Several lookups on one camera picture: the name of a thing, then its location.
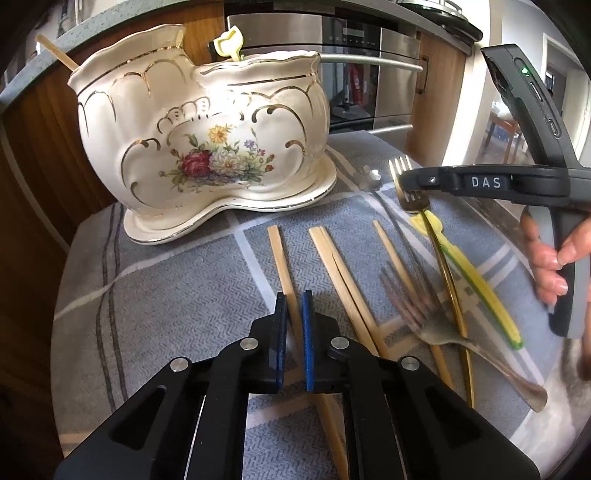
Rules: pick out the person's right hand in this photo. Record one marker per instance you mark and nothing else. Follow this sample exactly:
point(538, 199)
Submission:
point(545, 272)

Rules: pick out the gold fork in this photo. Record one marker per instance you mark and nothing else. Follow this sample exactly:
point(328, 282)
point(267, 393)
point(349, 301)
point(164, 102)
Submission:
point(445, 272)

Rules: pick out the grey checked cloth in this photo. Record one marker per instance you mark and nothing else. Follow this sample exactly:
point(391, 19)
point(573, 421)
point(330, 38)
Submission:
point(161, 286)

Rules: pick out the wooden chair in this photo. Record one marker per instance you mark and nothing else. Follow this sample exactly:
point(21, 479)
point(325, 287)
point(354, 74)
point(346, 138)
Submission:
point(505, 127)

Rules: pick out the thin silver spoon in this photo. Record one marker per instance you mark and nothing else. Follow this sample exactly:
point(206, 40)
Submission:
point(371, 181)

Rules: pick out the cream ceramic saucer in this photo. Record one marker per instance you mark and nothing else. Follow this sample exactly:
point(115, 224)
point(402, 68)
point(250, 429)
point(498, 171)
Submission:
point(157, 230)

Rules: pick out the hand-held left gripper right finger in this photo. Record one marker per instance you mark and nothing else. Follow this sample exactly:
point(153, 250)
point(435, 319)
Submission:
point(308, 344)

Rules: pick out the pale yellow plastic utensil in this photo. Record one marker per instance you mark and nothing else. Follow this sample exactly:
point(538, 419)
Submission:
point(226, 44)

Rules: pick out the wooden chopstick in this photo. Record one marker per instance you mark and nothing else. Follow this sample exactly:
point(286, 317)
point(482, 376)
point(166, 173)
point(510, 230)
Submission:
point(339, 261)
point(325, 258)
point(388, 244)
point(55, 51)
point(279, 258)

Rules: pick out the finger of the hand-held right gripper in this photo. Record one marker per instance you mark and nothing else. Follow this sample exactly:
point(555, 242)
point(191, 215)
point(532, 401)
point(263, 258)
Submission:
point(425, 182)

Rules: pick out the stainless steel oven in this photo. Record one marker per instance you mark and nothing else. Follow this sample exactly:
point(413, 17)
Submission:
point(360, 83)

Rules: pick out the floral ceramic utensil holder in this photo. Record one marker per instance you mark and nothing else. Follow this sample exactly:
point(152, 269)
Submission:
point(138, 138)

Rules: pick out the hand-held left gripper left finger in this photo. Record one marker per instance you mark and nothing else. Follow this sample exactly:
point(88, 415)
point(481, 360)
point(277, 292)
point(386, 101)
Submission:
point(279, 344)

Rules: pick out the yellow green plastic knife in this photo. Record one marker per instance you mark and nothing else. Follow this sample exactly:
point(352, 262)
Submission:
point(485, 286)

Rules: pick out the silver fork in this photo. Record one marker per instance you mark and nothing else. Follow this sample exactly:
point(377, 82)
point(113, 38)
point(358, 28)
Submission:
point(443, 334)

